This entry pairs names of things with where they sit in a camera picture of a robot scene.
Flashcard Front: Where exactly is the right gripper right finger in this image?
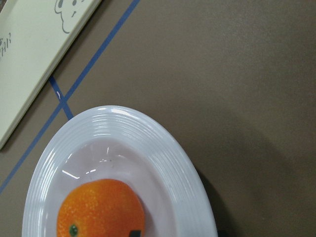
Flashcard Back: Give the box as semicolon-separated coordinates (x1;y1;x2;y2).
217;230;227;237

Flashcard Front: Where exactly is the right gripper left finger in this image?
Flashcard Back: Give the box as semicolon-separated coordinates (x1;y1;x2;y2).
129;230;141;237

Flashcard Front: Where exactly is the orange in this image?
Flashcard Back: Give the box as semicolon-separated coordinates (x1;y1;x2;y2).
56;179;145;237

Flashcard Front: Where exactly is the white round plate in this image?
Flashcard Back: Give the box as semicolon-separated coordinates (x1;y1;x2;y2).
22;106;217;237

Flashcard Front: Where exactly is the cream bear tray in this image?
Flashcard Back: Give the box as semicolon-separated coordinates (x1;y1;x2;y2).
0;0;99;145

